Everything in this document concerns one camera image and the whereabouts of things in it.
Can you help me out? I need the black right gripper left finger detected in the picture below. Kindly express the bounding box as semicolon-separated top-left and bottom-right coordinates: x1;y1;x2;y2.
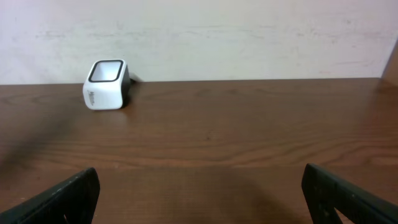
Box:
1;167;100;223

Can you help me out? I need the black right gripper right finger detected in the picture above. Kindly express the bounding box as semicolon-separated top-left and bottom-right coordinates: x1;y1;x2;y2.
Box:
301;164;397;224

